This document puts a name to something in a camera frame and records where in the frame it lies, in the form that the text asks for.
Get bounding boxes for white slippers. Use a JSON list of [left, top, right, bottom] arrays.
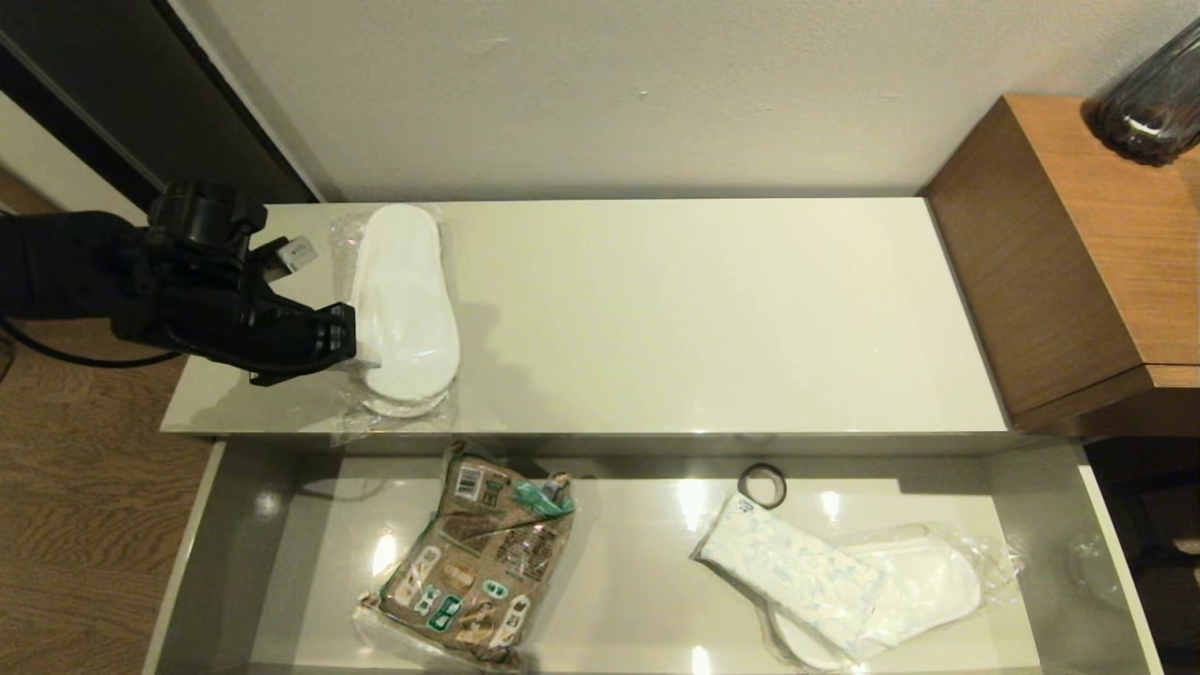
[[764, 523, 1028, 672], [328, 203, 462, 446]]

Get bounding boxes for white soft tissue pack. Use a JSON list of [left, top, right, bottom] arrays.
[[692, 495, 890, 665]]

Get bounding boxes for black metal stand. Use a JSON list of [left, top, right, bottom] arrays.
[[1116, 469, 1200, 657]]

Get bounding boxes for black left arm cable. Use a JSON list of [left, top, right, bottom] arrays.
[[0, 319, 179, 368]]

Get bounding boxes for black tape roll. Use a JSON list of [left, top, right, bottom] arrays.
[[737, 463, 788, 510]]

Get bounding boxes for brown printed snack bag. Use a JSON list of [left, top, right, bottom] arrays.
[[354, 441, 580, 670]]

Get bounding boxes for brown wooden side cabinet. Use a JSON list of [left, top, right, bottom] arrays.
[[923, 94, 1200, 437]]

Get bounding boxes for dark door panel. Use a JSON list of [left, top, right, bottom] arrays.
[[0, 0, 324, 212]]

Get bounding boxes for dark glass vase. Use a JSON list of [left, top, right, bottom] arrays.
[[1087, 19, 1200, 168]]

